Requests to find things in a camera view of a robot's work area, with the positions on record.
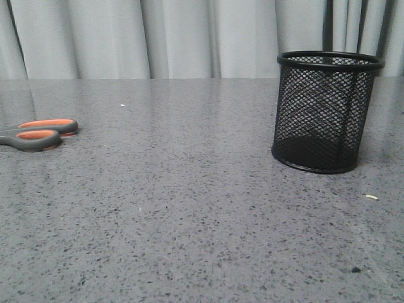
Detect grey orange handled scissors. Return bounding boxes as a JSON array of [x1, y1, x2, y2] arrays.
[[1, 118, 79, 152]]

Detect black mesh pen bucket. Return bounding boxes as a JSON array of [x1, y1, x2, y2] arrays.
[[271, 50, 384, 174]]

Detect black tripod stand legs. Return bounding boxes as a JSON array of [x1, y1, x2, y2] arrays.
[[323, 1, 403, 76]]

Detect grey pleated curtain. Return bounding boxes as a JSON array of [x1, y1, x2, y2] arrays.
[[0, 0, 404, 80]]

